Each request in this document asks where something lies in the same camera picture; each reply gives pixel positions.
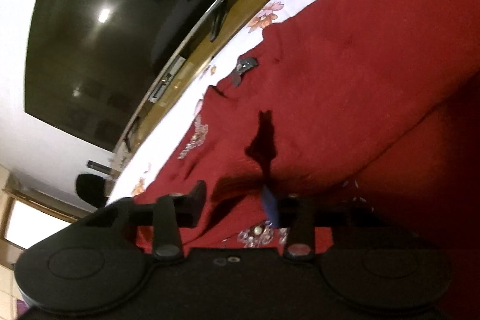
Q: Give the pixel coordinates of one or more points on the black round object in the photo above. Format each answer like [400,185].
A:
[91,189]

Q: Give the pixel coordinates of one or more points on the large black television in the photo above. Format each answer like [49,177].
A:
[90,63]

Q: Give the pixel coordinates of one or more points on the red knitted garment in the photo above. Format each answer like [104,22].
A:
[350,98]

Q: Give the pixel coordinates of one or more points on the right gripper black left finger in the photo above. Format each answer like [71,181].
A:
[191,205]

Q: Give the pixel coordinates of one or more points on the wooden TV cabinet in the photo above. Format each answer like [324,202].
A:
[188,61]

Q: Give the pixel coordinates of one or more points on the pink floral bed sheet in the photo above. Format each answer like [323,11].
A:
[240,42]

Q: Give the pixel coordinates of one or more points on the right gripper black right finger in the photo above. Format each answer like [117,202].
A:
[278,203]

